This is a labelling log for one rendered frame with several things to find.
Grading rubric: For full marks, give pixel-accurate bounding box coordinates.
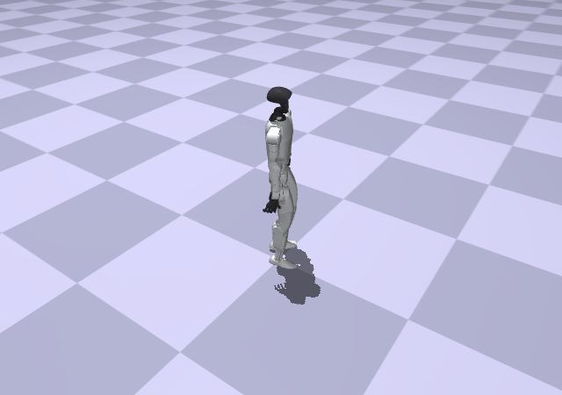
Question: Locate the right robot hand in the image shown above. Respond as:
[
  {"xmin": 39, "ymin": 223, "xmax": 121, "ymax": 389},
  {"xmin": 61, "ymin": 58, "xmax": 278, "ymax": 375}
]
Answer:
[{"xmin": 263, "ymin": 193, "xmax": 281, "ymax": 213}]

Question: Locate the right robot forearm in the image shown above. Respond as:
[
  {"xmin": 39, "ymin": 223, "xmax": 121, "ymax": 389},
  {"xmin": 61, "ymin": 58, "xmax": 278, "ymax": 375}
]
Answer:
[{"xmin": 269, "ymin": 165, "xmax": 281, "ymax": 199}]

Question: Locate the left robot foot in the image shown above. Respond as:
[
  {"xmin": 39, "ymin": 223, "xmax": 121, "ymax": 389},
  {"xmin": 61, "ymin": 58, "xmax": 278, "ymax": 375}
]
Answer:
[{"xmin": 270, "ymin": 240, "xmax": 297, "ymax": 250}]

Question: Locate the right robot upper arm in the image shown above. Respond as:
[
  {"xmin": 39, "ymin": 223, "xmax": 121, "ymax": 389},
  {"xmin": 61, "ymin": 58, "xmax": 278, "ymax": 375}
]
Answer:
[{"xmin": 266, "ymin": 127, "xmax": 283, "ymax": 173}]

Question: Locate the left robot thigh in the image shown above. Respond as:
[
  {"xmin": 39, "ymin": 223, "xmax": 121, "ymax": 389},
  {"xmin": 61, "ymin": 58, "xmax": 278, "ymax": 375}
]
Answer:
[{"xmin": 285, "ymin": 164, "xmax": 298, "ymax": 211}]

